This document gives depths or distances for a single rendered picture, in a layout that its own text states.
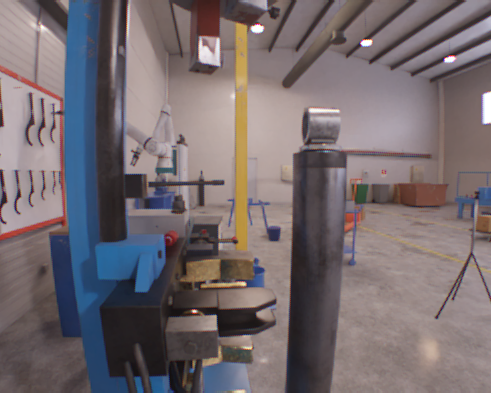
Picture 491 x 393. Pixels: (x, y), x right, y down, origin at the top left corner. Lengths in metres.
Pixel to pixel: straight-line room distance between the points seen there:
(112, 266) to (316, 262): 0.69
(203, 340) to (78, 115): 0.81
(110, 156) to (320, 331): 0.98
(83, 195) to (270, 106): 11.76
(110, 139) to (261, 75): 12.14
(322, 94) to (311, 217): 12.66
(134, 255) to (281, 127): 11.78
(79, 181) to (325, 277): 0.95
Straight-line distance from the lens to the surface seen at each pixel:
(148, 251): 0.77
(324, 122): 0.99
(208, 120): 11.91
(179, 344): 0.72
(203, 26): 1.25
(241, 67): 3.78
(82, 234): 1.00
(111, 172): 0.81
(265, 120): 12.21
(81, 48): 1.07
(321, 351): 1.18
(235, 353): 1.43
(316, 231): 0.96
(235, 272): 1.19
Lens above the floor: 1.38
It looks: 5 degrees down
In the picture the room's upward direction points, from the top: straight up
